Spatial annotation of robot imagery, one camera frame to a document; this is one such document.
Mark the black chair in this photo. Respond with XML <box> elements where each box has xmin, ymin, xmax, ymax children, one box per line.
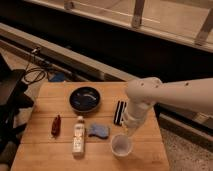
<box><xmin>0</xmin><ymin>53</ymin><xmax>34</xmax><ymax>154</ymax></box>

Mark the white plastic bottle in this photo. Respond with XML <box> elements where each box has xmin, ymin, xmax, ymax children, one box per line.
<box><xmin>72</xmin><ymin>116</ymin><xmax>85</xmax><ymax>157</ymax></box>

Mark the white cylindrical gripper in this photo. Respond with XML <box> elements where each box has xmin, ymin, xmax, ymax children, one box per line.
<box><xmin>122</xmin><ymin>101</ymin><xmax>153</xmax><ymax>137</ymax></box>

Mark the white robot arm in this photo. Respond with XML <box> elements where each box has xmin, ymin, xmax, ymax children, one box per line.
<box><xmin>122</xmin><ymin>77</ymin><xmax>213</xmax><ymax>136</ymax></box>

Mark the black striped rectangular block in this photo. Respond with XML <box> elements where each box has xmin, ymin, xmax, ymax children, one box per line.
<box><xmin>113</xmin><ymin>101</ymin><xmax>127</xmax><ymax>126</ymax></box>

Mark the black cable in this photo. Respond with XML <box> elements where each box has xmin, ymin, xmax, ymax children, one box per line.
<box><xmin>22</xmin><ymin>47</ymin><xmax>54</xmax><ymax>85</ymax></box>

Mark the small red-brown object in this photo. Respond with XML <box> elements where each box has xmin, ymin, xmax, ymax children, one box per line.
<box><xmin>51</xmin><ymin>115</ymin><xmax>61</xmax><ymax>137</ymax></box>

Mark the blue object on floor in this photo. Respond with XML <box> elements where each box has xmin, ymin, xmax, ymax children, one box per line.
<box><xmin>50</xmin><ymin>73</ymin><xmax>65</xmax><ymax>82</ymax></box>

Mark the dark blue bowl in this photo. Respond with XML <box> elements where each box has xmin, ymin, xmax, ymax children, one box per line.
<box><xmin>69</xmin><ymin>86</ymin><xmax>101</xmax><ymax>112</ymax></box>

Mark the blue sponge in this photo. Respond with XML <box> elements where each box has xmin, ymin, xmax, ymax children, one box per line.
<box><xmin>88</xmin><ymin>124</ymin><xmax>109</xmax><ymax>139</ymax></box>

